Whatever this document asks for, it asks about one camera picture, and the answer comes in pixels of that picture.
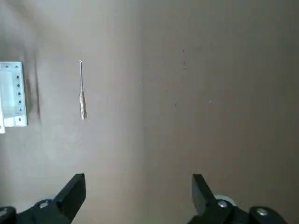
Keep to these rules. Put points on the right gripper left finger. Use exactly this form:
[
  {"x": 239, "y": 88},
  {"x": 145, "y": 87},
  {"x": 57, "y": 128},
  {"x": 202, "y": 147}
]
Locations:
[{"x": 58, "y": 207}]

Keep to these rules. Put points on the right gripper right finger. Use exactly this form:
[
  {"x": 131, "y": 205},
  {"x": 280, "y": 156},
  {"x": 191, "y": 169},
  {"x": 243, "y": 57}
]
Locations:
[{"x": 210, "y": 210}]

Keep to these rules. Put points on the white test tube rack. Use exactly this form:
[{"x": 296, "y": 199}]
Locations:
[{"x": 22, "y": 70}]

